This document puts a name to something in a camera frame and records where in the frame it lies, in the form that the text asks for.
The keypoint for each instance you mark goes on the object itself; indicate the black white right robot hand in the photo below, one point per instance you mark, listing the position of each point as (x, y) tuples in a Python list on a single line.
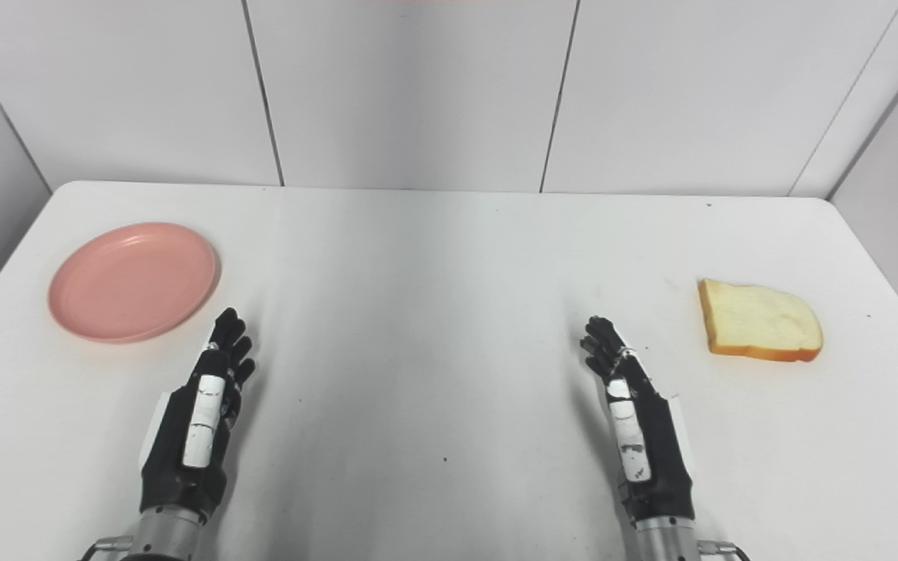
[(655, 460)]

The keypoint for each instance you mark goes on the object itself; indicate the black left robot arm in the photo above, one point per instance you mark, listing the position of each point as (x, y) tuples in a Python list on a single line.
[(164, 538)]

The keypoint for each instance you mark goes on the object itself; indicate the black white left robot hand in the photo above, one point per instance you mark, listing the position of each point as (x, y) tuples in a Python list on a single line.
[(184, 436)]

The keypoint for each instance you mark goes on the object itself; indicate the pink round plate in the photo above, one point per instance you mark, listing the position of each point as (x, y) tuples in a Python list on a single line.
[(133, 282)]

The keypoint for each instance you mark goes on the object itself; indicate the slice of white bread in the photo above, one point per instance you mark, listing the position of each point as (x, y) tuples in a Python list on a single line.
[(761, 319)]

